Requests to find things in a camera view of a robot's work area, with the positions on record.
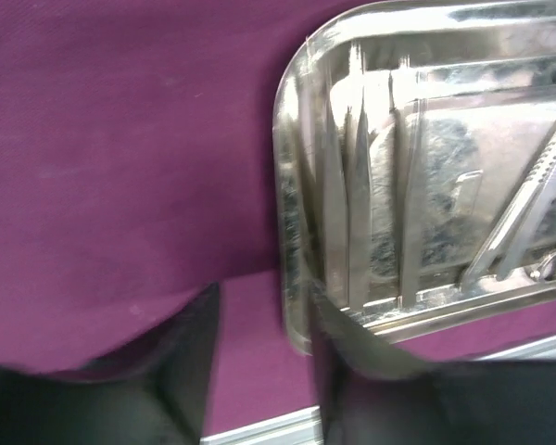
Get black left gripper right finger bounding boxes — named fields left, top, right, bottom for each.
left=308, top=283, right=556, bottom=444

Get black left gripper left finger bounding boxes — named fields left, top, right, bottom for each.
left=0, top=284, right=221, bottom=444

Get steel surgical scissors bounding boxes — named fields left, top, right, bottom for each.
left=461, top=123, right=556, bottom=287

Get purple surgical cloth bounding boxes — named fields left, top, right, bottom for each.
left=0, top=0, right=556, bottom=432

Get stainless steel instrument tray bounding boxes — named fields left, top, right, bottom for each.
left=272, top=1, right=556, bottom=351

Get pointed steel tweezers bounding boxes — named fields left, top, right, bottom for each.
left=322, top=97, right=349, bottom=308

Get aluminium table edge rail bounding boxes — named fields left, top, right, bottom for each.
left=201, top=335, right=556, bottom=445

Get steel scalpel handle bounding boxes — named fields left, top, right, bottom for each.
left=389, top=67, right=422, bottom=309

